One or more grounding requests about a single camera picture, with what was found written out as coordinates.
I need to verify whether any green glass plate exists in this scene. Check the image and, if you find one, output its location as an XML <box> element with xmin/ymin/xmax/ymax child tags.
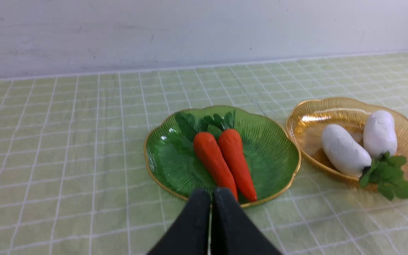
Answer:
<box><xmin>144</xmin><ymin>105</ymin><xmax>301</xmax><ymax>207</ymax></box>

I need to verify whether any amber glass plate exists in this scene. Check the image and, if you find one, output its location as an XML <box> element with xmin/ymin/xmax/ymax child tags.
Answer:
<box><xmin>285</xmin><ymin>97</ymin><xmax>408</xmax><ymax>188</ymax></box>

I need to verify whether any green checkered tablecloth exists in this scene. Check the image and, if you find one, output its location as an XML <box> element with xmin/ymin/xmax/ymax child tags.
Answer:
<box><xmin>0</xmin><ymin>53</ymin><xmax>408</xmax><ymax>255</ymax></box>

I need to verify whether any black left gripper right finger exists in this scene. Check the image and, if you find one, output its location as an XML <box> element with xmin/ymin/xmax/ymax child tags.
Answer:
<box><xmin>210</xmin><ymin>187</ymin><xmax>282</xmax><ymax>255</ymax></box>

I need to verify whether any white toy radish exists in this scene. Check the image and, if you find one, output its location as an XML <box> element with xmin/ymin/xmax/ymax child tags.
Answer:
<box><xmin>321</xmin><ymin>124</ymin><xmax>408</xmax><ymax>201</ymax></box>
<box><xmin>363</xmin><ymin>110</ymin><xmax>398</xmax><ymax>159</ymax></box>

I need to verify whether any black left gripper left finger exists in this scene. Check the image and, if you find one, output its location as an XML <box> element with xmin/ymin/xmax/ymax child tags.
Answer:
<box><xmin>148</xmin><ymin>188</ymin><xmax>211</xmax><ymax>255</ymax></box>

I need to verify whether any orange toy carrot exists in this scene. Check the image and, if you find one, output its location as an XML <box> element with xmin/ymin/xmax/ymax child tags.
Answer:
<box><xmin>174</xmin><ymin>112</ymin><xmax>239</xmax><ymax>201</ymax></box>
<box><xmin>203</xmin><ymin>111</ymin><xmax>257</xmax><ymax>202</ymax></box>

